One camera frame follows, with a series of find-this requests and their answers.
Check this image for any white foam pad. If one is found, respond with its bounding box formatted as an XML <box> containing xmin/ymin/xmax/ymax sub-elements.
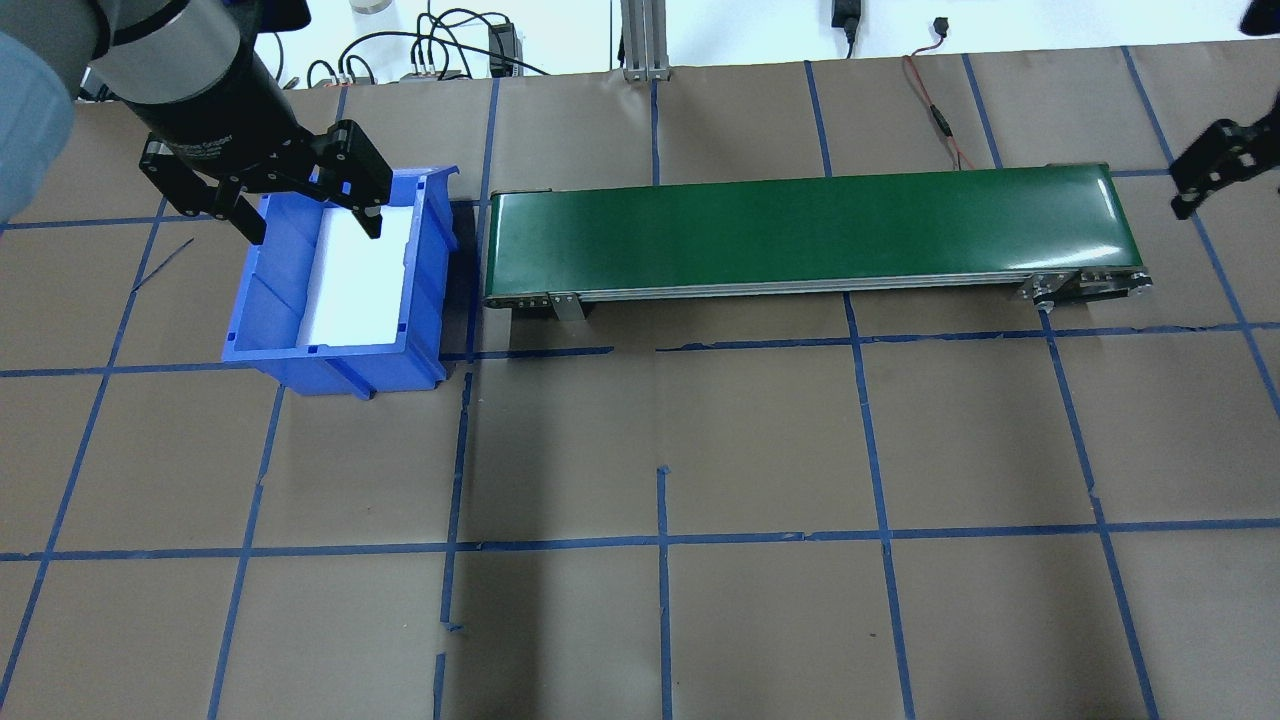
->
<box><xmin>298</xmin><ymin>205</ymin><xmax>416</xmax><ymax>348</ymax></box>

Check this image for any blue plastic storage bin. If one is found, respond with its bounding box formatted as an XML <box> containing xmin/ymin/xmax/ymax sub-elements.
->
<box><xmin>222</xmin><ymin>167</ymin><xmax>461</xmax><ymax>401</ymax></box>

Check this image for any green conveyor belt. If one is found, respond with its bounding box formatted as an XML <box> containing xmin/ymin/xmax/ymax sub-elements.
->
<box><xmin>483</xmin><ymin>163</ymin><xmax>1153</xmax><ymax>323</ymax></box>

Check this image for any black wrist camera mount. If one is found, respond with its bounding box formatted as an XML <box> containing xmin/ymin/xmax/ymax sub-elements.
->
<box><xmin>232</xmin><ymin>0</ymin><xmax>311</xmax><ymax>29</ymax></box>

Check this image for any red black conveyor wire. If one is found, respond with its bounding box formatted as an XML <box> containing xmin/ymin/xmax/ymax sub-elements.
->
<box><xmin>902</xmin><ymin>50</ymin><xmax>974</xmax><ymax>171</ymax></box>

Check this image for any aluminium profile post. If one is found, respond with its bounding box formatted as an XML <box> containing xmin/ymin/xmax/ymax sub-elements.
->
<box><xmin>619</xmin><ymin>0</ymin><xmax>674</xmax><ymax>84</ymax></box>

